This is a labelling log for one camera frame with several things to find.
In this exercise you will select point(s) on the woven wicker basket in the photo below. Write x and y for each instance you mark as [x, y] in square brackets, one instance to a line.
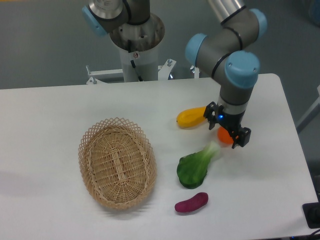
[117, 163]

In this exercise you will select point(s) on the orange tangerine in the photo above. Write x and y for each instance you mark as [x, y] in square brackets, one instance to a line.
[224, 136]

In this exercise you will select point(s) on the purple sweet potato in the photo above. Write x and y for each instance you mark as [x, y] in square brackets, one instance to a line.
[192, 204]

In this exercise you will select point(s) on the yellow papaya half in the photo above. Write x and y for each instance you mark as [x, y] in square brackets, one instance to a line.
[190, 118]

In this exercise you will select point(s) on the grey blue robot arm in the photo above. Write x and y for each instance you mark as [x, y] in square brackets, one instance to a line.
[137, 33]

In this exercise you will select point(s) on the green bok choy vegetable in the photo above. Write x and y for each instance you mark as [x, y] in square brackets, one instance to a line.
[193, 168]

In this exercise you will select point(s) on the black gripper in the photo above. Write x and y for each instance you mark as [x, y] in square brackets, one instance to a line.
[229, 117]

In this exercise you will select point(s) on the white metal base frame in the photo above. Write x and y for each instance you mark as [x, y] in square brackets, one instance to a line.
[165, 72]

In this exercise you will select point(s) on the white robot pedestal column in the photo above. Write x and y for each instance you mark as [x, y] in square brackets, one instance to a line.
[139, 66]

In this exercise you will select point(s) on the black device at table edge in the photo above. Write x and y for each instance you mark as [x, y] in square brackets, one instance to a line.
[312, 214]

